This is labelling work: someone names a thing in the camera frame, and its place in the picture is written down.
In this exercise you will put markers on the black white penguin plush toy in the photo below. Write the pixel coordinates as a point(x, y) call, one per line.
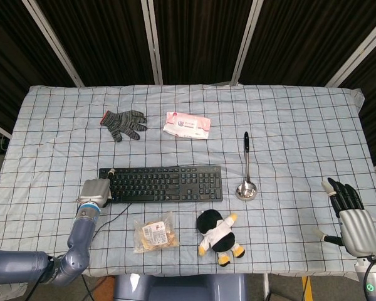
point(218, 235)

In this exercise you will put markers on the white table leg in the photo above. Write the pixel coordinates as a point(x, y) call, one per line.
point(266, 287)

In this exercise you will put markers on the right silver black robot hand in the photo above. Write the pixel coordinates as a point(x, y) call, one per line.
point(357, 227)

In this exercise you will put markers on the grey striped knit glove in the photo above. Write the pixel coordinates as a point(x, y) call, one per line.
point(124, 124)

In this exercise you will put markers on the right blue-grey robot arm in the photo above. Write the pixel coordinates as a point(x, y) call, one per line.
point(373, 279)

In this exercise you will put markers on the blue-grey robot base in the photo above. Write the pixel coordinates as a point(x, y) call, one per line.
point(180, 288)

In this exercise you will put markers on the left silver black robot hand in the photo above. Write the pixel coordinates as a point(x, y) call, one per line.
point(96, 191)

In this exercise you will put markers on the pink white wet wipes pack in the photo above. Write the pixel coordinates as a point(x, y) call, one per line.
point(186, 125)

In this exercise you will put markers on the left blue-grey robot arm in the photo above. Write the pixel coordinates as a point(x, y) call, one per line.
point(69, 247)

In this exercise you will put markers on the blue checked tablecloth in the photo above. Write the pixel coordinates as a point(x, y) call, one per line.
point(188, 150)

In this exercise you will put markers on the clear bag of snacks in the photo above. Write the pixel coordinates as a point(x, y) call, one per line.
point(155, 232)

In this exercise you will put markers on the black computer keyboard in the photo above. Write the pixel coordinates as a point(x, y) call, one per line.
point(163, 184)

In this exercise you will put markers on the black folding screen with white frame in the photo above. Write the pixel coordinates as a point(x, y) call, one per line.
point(188, 40)

